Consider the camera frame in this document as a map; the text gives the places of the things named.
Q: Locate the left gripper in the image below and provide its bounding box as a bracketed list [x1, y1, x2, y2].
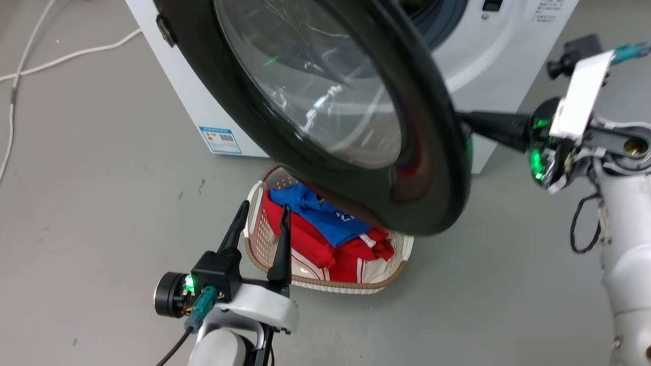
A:
[154, 200, 300, 335]

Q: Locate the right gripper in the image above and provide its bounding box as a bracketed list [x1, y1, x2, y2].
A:
[457, 97, 651, 194]

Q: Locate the black round glass washer door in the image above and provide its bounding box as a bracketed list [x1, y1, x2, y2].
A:
[153, 0, 472, 236]

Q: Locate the white front-load washing machine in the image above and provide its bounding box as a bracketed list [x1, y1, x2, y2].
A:
[126, 0, 579, 175]

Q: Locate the white and brown laundry basket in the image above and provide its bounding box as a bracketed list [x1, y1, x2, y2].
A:
[244, 164, 414, 295]

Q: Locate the red garment with white stripes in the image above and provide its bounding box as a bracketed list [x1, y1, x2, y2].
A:
[261, 190, 395, 283]

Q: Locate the blue garment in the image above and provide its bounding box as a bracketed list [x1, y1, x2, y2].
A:
[269, 182, 373, 248]

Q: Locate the blue energy label sticker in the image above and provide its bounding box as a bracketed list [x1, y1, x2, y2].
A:
[199, 126, 243, 155]

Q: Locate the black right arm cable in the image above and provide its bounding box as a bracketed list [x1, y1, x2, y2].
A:
[570, 192, 604, 255]

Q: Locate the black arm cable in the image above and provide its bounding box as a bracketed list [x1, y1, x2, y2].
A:
[570, 192, 604, 255]
[155, 325, 196, 366]

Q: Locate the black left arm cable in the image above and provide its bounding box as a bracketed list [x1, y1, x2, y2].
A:
[155, 325, 196, 366]

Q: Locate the teal right camera connector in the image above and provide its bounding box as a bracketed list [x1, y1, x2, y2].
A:
[612, 42, 651, 66]

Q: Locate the white floor cable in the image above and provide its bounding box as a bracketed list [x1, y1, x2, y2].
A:
[0, 0, 55, 185]
[0, 28, 142, 83]

